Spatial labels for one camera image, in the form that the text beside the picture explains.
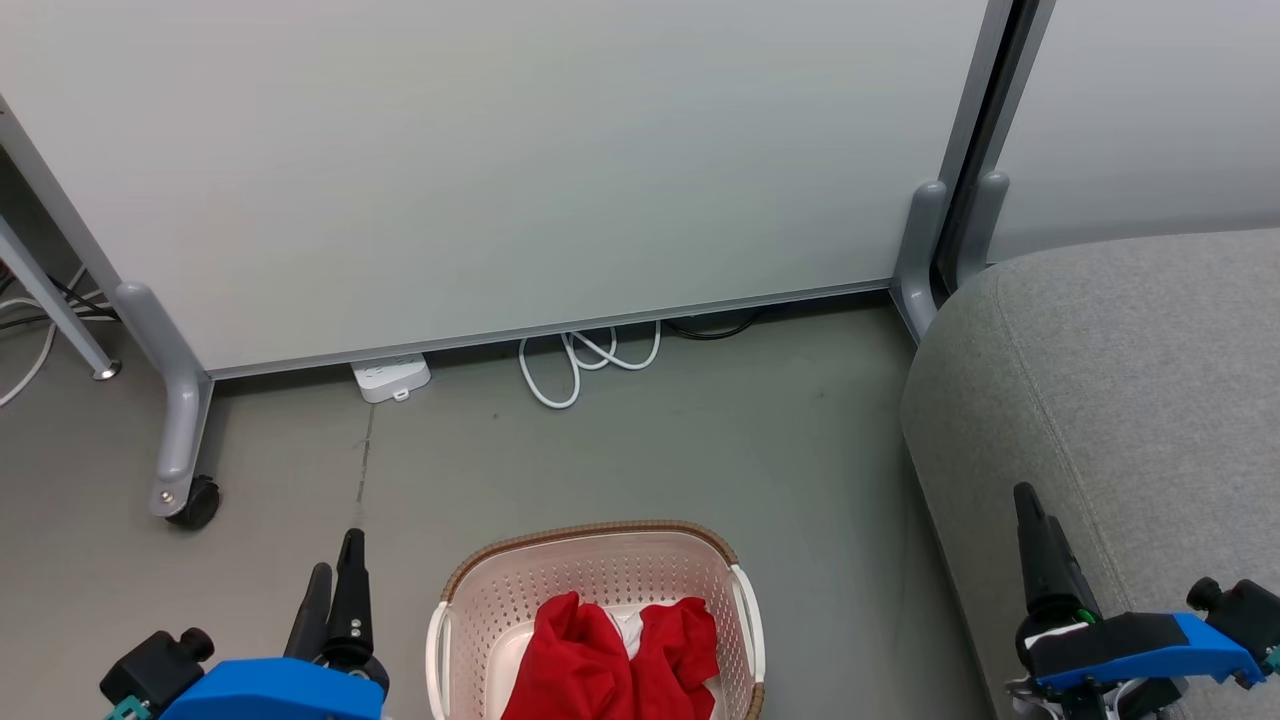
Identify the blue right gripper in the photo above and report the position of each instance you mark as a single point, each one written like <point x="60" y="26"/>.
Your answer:
<point x="1140" y="645"/>

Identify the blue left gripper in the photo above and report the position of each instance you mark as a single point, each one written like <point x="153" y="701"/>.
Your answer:
<point x="270" y="690"/>

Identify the red cloth garment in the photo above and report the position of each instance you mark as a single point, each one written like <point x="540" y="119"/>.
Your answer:
<point x="680" y="650"/>
<point x="570" y="660"/>

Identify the grey fabric sofa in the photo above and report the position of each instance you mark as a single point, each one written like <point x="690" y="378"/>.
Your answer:
<point x="1130" y="400"/>

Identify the white cloth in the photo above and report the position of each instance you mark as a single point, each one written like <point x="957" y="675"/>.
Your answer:
<point x="628" y="630"/>

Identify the white power strip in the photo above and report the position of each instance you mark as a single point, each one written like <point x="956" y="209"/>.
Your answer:
<point x="390" y="376"/>

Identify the grey partition leg with caster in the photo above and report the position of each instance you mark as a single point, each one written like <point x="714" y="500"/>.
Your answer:
<point x="180" y="400"/>

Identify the white plastic laundry basket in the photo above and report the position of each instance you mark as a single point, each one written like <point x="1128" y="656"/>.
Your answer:
<point x="600" y="565"/>

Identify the grey metal table leg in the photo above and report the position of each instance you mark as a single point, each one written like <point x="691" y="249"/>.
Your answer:
<point x="50" y="300"/>

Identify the narrow white partition panel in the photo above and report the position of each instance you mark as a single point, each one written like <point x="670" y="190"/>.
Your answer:
<point x="1150" y="100"/>

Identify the large white partition panel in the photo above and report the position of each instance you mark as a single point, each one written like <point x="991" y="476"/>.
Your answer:
<point x="500" y="150"/>

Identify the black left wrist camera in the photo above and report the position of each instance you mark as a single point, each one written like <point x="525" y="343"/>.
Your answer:
<point x="155" y="665"/>

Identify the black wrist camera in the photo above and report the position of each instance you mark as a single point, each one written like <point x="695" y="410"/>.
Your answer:
<point x="1245" y="605"/>
<point x="155" y="665"/>

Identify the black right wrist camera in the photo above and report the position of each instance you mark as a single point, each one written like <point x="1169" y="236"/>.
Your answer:
<point x="1245" y="605"/>

